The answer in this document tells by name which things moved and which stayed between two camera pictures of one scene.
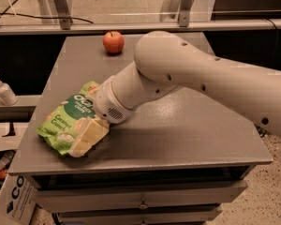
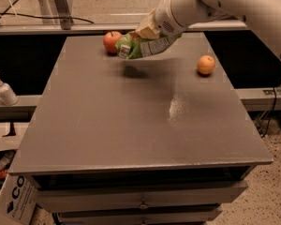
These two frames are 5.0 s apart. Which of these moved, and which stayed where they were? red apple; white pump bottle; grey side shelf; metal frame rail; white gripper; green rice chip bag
Moved: white gripper; green rice chip bag
Stayed: red apple; metal frame rail; grey side shelf; white pump bottle
